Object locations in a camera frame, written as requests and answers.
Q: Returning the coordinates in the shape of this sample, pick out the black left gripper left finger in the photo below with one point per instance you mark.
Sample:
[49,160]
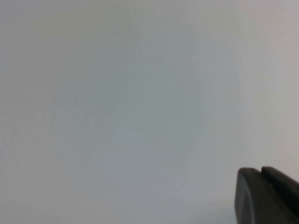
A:
[259,203]

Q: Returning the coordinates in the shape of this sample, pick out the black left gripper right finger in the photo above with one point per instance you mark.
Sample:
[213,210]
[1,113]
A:
[280,183]

